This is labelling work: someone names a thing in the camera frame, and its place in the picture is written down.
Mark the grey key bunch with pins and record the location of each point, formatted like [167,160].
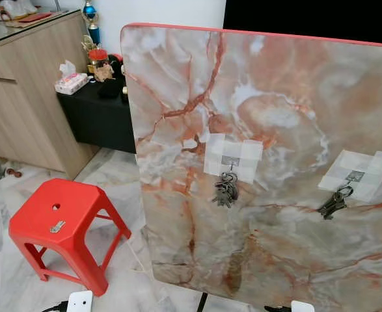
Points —
[226,192]

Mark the red plastic stool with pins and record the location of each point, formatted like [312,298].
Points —
[60,208]

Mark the single silver key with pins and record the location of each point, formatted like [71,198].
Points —
[57,227]

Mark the small brown floor toy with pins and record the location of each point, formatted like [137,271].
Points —
[13,172]

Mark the black low console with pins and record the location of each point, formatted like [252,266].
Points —
[96,123]

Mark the pale seated figurine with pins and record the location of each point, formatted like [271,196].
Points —
[15,8]

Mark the black board support leg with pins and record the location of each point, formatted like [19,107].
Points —
[202,303]

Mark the pink white tissue pack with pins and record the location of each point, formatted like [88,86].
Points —
[71,81]

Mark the clear adhesive wall hook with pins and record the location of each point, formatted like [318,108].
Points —
[233,153]
[360,170]

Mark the dark key bunch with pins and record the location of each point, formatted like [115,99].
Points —
[334,203]

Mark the flat red tray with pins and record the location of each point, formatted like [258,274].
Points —
[38,17]

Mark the blue gold trophy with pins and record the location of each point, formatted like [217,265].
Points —
[90,12]

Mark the black television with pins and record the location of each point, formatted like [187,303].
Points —
[308,19]

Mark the marble-patterned red-edged board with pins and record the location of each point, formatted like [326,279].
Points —
[275,97]

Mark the light wood cabinet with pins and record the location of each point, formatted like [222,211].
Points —
[28,110]

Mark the clear snack jar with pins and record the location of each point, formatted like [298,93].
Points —
[99,65]

